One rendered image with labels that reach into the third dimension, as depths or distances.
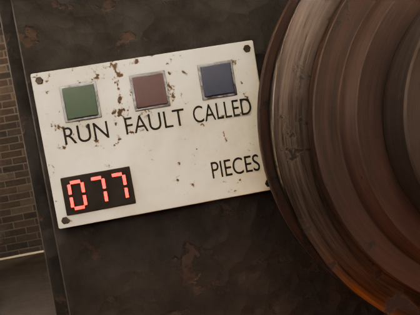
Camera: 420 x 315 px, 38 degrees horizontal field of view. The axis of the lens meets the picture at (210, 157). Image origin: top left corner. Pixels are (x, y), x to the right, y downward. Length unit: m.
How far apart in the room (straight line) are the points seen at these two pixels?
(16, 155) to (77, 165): 6.08
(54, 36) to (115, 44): 0.07
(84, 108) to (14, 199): 6.13
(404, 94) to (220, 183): 0.27
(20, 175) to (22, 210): 0.37
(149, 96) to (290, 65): 0.19
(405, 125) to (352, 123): 0.06
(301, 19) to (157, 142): 0.22
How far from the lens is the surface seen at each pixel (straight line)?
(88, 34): 0.74
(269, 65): 0.67
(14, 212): 6.85
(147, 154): 0.72
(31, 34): 0.75
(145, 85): 0.71
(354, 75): 0.59
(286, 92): 0.60
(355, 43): 0.61
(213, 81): 0.72
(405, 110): 0.55
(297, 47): 0.61
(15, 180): 6.81
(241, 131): 0.73
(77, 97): 0.71
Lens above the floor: 1.16
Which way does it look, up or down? 4 degrees down
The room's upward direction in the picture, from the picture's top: 9 degrees counter-clockwise
